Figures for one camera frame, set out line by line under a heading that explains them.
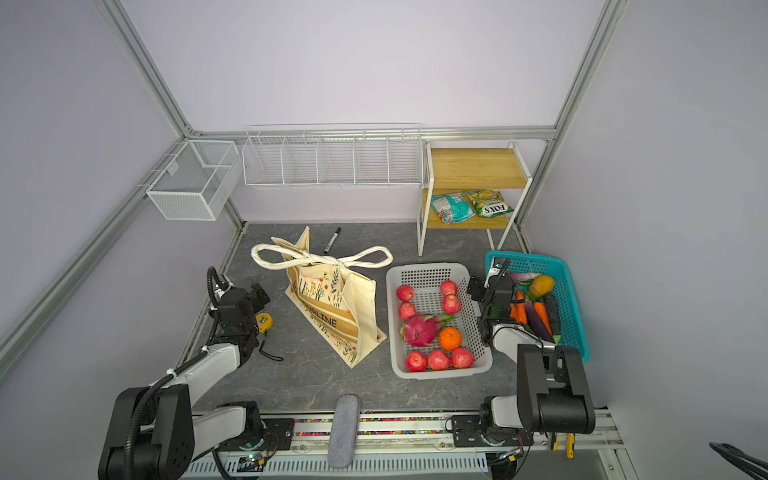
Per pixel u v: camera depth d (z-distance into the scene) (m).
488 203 1.00
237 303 0.66
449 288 0.96
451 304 0.91
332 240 1.15
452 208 0.99
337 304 0.78
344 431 0.72
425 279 0.97
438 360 0.80
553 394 0.44
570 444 0.72
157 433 0.41
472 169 0.91
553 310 0.90
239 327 0.67
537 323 0.89
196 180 0.98
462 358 0.81
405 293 0.96
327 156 1.00
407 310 0.90
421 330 0.83
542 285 0.94
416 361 0.81
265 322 0.92
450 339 0.84
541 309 0.93
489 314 0.71
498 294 0.68
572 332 0.83
